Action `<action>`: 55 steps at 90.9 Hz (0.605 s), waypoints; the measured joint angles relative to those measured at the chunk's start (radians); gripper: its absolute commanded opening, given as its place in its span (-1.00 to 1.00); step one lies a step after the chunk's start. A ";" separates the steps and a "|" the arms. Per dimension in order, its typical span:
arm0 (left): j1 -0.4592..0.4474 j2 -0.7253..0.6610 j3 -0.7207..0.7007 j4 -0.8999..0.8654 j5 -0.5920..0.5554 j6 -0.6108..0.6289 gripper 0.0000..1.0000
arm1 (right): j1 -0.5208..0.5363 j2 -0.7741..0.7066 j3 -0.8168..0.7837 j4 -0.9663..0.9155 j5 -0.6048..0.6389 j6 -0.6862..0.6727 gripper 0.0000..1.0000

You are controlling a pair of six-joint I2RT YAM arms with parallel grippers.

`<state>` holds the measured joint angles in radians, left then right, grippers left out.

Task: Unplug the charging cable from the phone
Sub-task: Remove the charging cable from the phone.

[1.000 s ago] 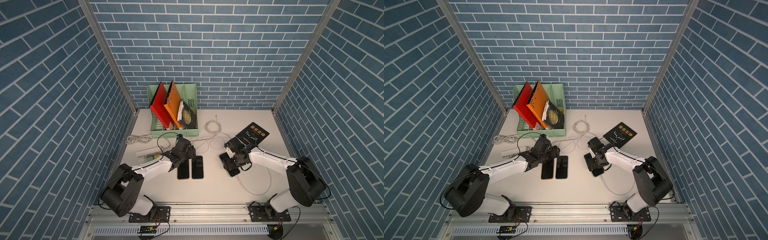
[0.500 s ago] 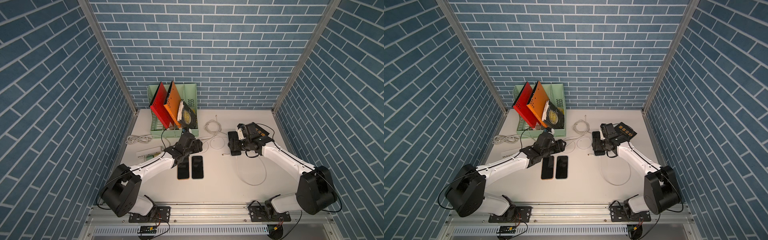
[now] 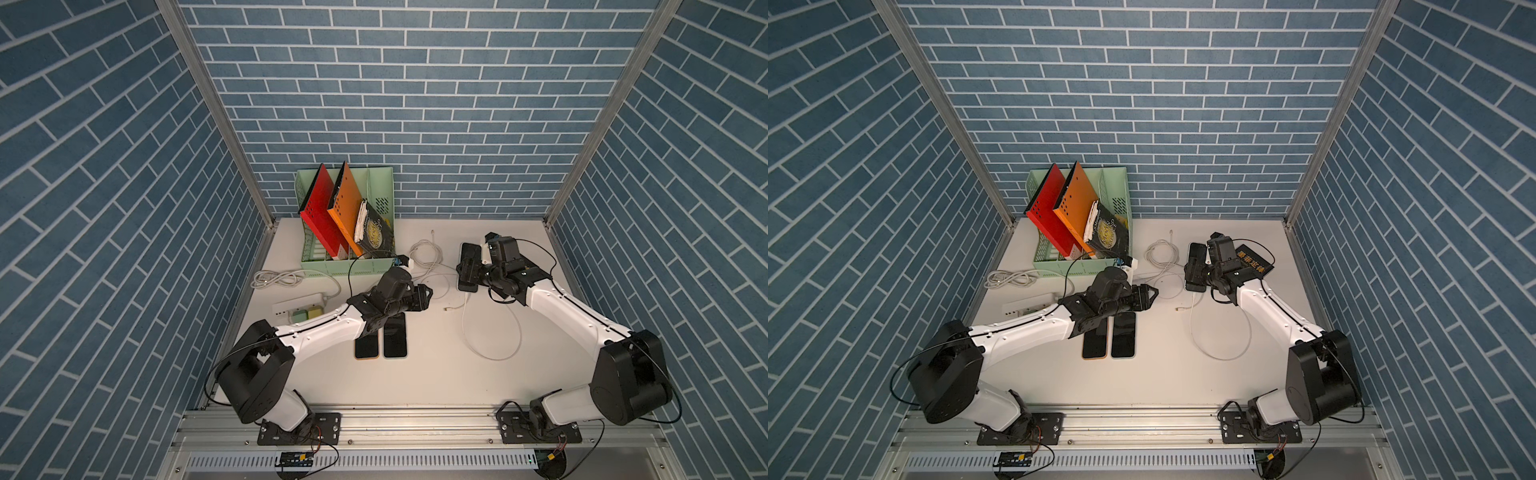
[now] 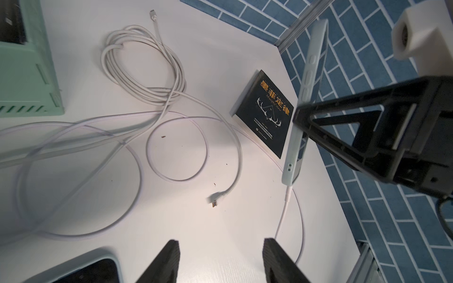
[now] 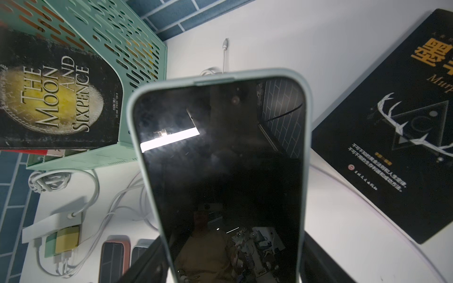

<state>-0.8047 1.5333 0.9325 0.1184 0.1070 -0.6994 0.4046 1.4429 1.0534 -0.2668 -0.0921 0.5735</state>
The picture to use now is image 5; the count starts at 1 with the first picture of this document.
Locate grey power strip cord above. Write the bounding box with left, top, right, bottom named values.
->
left=28, top=169, right=100, bottom=218

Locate green charger plug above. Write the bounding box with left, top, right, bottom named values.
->
left=44, top=232, right=57, bottom=258

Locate phone with orange case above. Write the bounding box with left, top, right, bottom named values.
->
left=98, top=239, right=131, bottom=283

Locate white charging cable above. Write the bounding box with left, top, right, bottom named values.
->
left=199, top=37, right=230, bottom=77

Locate mint green file organizer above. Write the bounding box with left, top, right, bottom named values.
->
left=1, top=1, right=167, bottom=171

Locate black book in organizer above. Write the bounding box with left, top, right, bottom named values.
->
left=1, top=28, right=123, bottom=150

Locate yellow charger plug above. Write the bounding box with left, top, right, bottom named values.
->
left=55, top=226, right=80, bottom=254

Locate white power strip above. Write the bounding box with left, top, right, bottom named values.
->
left=22, top=211, right=82, bottom=244

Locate phone with mint case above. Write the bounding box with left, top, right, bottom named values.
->
left=130, top=239, right=155, bottom=266

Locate white charging cable phone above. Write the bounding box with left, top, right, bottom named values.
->
left=33, top=173, right=160, bottom=278

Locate black book on table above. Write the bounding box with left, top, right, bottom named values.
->
left=312, top=9, right=453, bottom=244

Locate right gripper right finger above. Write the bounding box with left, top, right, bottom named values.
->
left=300, top=232, right=355, bottom=283

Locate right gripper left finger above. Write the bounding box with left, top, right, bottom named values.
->
left=118, top=237, right=169, bottom=283

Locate phone with blue case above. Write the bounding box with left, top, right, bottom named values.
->
left=127, top=69, right=311, bottom=283

